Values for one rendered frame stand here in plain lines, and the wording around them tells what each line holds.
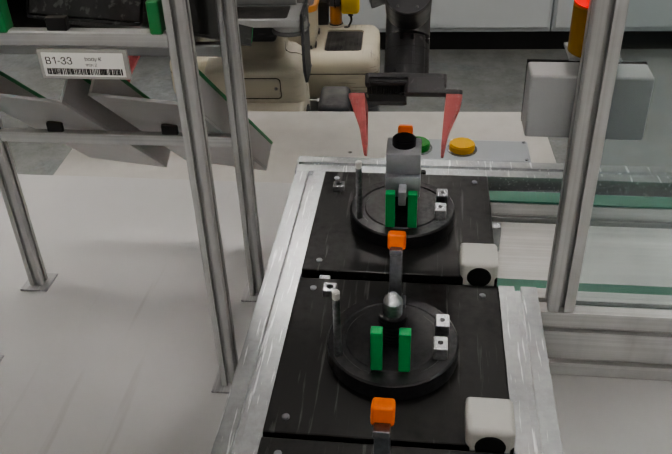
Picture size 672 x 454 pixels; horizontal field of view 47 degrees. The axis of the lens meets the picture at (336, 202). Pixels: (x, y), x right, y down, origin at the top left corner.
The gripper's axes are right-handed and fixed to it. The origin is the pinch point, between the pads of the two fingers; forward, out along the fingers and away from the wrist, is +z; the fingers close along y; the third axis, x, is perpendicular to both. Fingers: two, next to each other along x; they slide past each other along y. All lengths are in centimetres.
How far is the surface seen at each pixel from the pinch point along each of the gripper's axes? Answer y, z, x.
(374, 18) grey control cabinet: -25, -122, 286
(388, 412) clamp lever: 0.3, 28.0, -32.4
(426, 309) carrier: 3.4, 19.8, -10.1
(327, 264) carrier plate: -9.0, 15.0, -1.2
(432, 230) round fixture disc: 3.9, 10.0, 1.7
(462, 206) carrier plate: 8.1, 5.9, 9.8
